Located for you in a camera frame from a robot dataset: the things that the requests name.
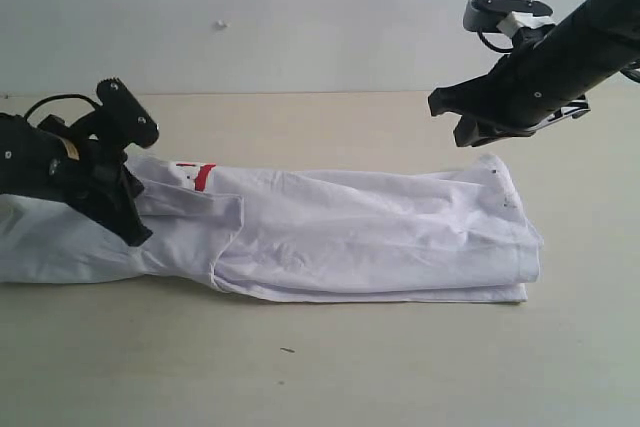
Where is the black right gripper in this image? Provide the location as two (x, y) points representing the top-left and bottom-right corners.
(428, 29), (593, 148)

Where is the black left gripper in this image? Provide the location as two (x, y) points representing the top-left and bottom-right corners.
(38, 111), (153, 247)

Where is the white t-shirt red lettering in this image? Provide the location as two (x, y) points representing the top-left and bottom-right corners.
(1, 155), (542, 303)

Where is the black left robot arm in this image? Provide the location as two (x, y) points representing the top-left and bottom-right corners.
(1, 111), (159, 247)

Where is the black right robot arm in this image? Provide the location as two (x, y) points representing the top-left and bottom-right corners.
(428, 0), (639, 147)

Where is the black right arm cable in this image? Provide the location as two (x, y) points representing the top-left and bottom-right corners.
(474, 31), (516, 54)

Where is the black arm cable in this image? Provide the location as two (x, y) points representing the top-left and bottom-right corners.
(24, 92), (101, 126)
(474, 31), (516, 54)

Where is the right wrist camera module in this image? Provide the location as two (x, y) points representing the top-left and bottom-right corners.
(463, 0), (555, 38)

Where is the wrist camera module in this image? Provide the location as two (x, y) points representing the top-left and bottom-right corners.
(463, 0), (555, 38)
(96, 78), (159, 149)

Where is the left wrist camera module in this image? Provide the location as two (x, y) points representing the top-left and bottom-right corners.
(96, 78), (159, 149)

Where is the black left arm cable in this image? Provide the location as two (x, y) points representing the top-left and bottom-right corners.
(24, 92), (101, 126)

